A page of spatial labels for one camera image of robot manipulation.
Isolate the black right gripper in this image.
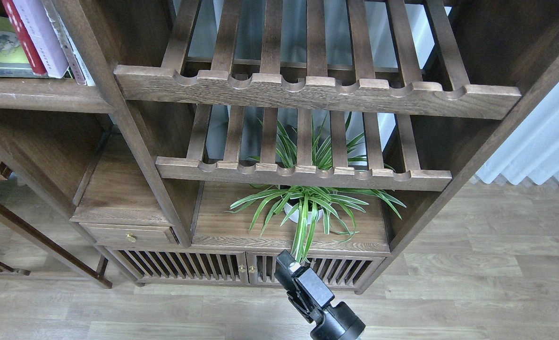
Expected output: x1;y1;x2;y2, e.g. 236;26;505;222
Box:
275;250;365;340

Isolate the red paperback book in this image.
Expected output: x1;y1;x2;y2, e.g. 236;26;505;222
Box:
1;0;47;76

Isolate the green and black book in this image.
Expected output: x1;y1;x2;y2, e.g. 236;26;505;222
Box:
0;17;37;78

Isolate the pale purple white book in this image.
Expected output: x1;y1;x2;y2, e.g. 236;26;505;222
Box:
13;0;68;79

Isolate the right slatted cabinet door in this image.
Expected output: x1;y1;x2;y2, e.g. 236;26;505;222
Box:
246;252;385;289

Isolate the slatted cabinet door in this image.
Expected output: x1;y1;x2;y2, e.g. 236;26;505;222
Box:
112;249;249;285
246;252;385;289

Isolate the white plant pot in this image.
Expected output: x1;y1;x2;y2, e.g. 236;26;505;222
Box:
284;198;324;225

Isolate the green spider plant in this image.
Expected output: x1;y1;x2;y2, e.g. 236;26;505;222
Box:
226;122;407;263

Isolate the left slatted cabinet door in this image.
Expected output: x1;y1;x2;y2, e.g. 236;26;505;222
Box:
112;249;249;285

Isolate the dark wooden bookshelf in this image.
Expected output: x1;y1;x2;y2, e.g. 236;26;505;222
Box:
0;0;559;294

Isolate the wooden drawer with brass knob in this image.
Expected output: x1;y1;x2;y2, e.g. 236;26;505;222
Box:
81;222;176;245

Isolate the white pleated curtain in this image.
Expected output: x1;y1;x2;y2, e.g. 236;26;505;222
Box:
476;82;559;185

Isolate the white book spine upright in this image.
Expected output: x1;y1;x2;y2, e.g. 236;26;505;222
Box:
41;0;95;86

